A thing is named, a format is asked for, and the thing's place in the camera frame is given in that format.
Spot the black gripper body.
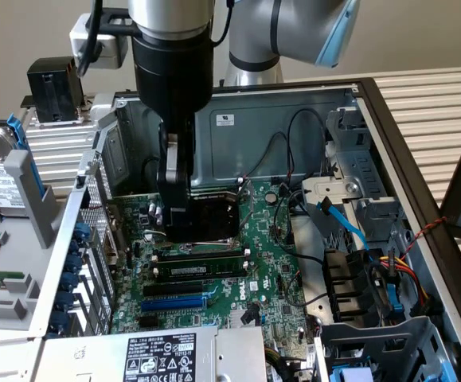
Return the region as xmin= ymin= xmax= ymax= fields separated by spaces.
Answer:
xmin=131 ymin=29 xmax=215 ymax=129

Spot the green graphics card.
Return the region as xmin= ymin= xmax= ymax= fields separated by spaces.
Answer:
xmin=108 ymin=192 xmax=242 ymax=244

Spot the black RAM slot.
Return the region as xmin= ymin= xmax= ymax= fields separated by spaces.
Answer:
xmin=151 ymin=250 xmax=252 ymax=265

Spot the CPU socket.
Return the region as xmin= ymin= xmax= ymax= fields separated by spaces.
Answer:
xmin=176 ymin=238 xmax=244 ymax=254

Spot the dark RAM stick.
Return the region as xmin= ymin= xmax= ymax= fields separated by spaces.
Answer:
xmin=153 ymin=256 xmax=250 ymax=285

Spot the long black expansion slot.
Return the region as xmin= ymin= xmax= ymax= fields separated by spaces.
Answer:
xmin=142 ymin=279 xmax=206 ymax=298

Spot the metal socket cover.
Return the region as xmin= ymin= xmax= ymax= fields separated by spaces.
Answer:
xmin=236 ymin=177 xmax=255 ymax=244

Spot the blue expansion slot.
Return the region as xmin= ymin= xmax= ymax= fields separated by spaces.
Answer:
xmin=139 ymin=294 xmax=209 ymax=314

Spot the green motherboard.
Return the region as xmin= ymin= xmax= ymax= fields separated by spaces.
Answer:
xmin=108 ymin=179 xmax=315 ymax=364

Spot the open metal PC case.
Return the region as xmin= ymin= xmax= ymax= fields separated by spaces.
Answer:
xmin=25 ymin=77 xmax=461 ymax=382

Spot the black angled plug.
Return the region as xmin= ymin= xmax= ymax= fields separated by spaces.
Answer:
xmin=240 ymin=302 xmax=260 ymax=325

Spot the black CPU cooler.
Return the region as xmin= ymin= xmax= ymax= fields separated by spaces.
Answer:
xmin=20 ymin=55 xmax=96 ymax=129

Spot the grey parts rack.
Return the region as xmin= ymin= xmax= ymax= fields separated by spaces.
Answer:
xmin=0 ymin=149 xmax=63 ymax=332

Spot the silver power supply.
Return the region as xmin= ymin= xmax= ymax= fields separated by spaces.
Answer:
xmin=34 ymin=325 xmax=269 ymax=382

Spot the blue disk carrier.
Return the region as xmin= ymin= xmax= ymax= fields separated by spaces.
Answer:
xmin=6 ymin=113 xmax=45 ymax=200

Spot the black fan shroud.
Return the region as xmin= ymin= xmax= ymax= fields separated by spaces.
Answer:
xmin=321 ymin=246 xmax=387 ymax=324

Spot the silver optical drive cage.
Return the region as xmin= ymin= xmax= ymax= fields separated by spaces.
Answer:
xmin=324 ymin=106 xmax=414 ymax=255

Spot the grey metal disk bay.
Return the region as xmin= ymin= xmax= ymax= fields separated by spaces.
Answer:
xmin=313 ymin=316 xmax=461 ymax=382

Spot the blue plastic clip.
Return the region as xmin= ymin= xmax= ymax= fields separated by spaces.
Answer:
xmin=385 ymin=281 xmax=405 ymax=317

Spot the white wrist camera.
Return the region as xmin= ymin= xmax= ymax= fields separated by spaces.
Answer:
xmin=69 ymin=11 xmax=131 ymax=71

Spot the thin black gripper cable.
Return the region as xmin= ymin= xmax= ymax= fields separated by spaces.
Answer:
xmin=209 ymin=0 xmax=234 ymax=45

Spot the thick black camera cable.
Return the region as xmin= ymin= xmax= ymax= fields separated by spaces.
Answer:
xmin=75 ymin=0 xmax=104 ymax=79

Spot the silver bay bracket plate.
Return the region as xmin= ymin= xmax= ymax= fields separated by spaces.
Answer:
xmin=300 ymin=177 xmax=365 ymax=212

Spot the braided power cable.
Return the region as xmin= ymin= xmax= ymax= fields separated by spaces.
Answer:
xmin=264 ymin=345 xmax=309 ymax=382

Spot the blue SATA wire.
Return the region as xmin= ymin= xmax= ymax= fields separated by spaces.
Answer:
xmin=316 ymin=196 xmax=371 ymax=252

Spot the multicolour power wire bundle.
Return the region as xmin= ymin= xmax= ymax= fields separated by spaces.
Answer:
xmin=367 ymin=248 xmax=433 ymax=308

